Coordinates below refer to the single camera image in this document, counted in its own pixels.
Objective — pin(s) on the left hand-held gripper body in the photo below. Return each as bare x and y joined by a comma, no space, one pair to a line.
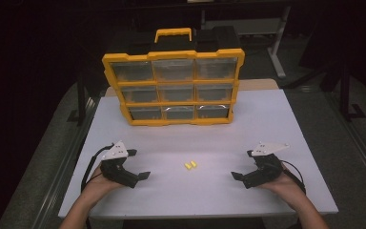
120,173

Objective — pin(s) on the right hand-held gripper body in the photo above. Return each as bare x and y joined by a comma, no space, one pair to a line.
265,170

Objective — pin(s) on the small yellow earplug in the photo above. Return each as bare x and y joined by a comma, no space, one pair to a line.
193,164
187,166

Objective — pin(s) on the yellow black organizer cabinet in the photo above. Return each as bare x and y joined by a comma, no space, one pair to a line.
178,81

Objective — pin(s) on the clear plastic drawer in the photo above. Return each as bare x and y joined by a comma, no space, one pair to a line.
173,70

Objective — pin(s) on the person's left hand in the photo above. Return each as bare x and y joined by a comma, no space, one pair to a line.
100,187

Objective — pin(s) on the person's right hand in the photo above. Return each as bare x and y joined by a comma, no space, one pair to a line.
286,191

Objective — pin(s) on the white table mat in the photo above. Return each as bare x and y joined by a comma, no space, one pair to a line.
187,194

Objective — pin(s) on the grid of clear drawers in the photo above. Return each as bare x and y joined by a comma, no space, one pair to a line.
214,92

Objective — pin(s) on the black floor stand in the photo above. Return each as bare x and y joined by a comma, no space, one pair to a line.
346,95
81,101

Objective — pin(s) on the grey metal stand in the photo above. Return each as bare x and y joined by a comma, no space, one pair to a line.
276,47

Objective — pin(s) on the black case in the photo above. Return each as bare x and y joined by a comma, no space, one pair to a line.
219,38

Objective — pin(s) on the metal frame rail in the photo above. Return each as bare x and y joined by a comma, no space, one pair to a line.
359,143
60,168

